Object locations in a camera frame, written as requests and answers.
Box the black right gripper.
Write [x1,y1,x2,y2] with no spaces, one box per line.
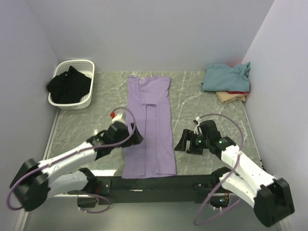
[174,129,210,155]

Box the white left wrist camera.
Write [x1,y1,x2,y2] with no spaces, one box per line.
[110,112,126,124]

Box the teal folded t shirt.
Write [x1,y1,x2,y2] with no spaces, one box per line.
[201,62,251,92]

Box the aluminium rail frame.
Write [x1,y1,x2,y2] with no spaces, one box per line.
[3,112,102,231]

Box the purple t shirt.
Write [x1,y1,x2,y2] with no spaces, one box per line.
[122,76,176,179]

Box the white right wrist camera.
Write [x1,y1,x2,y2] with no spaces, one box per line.
[193,116,202,135]

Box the tan folded t shirt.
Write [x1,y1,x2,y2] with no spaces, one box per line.
[216,91,248,104]

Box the red folded t shirt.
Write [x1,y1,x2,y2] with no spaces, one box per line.
[227,91,249,95]

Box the black t shirt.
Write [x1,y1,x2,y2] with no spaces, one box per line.
[47,66,91,104]

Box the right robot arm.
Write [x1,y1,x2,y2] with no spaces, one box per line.
[174,120,295,227]

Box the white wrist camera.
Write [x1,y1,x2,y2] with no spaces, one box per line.
[193,116,202,135]
[110,112,126,124]

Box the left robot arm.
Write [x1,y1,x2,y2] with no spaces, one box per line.
[6,122,143,211]

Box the white laundry basket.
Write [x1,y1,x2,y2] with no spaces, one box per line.
[47,60,95,110]

